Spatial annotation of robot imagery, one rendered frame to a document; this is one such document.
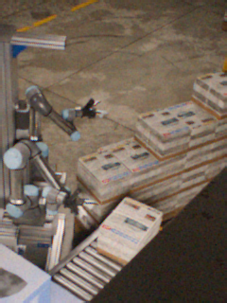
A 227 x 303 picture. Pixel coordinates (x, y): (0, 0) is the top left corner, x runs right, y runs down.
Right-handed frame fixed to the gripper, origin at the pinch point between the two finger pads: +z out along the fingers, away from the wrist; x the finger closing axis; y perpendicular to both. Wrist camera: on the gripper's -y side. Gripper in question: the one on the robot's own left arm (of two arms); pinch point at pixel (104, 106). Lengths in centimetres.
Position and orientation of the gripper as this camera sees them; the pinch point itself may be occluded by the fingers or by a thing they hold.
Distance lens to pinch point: 427.9
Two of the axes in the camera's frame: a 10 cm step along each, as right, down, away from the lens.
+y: -1.4, 6.7, 7.3
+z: 9.2, -1.9, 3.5
